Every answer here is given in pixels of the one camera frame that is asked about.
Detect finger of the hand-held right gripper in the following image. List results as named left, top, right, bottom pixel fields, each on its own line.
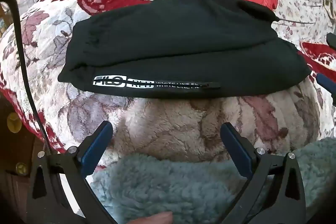
left=327, top=32, right=336, bottom=51
left=316, top=73, right=336, bottom=107

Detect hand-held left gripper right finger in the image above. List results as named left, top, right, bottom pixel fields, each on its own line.
left=220, top=122, right=307, bottom=224

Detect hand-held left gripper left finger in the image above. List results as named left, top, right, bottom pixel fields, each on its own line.
left=26, top=121, right=114, bottom=224

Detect black pants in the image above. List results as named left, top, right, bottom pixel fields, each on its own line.
left=58, top=0, right=312, bottom=99

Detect person's left hand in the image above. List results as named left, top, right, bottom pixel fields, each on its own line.
left=128, top=211, right=174, bottom=224

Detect red and white floral quilt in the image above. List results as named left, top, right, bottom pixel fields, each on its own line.
left=0, top=0, right=336, bottom=169

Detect black cable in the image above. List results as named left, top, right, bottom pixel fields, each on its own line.
left=0, top=0, right=51, bottom=155

